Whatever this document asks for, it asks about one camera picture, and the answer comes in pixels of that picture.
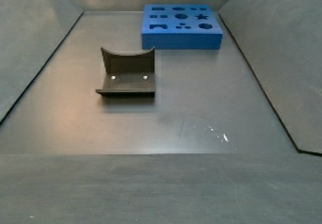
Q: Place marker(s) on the blue shape sorter block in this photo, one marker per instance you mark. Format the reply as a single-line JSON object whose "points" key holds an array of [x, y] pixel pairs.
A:
{"points": [[179, 26]]}

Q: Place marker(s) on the black curved holder stand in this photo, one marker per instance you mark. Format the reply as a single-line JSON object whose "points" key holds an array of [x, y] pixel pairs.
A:
{"points": [[129, 67]]}

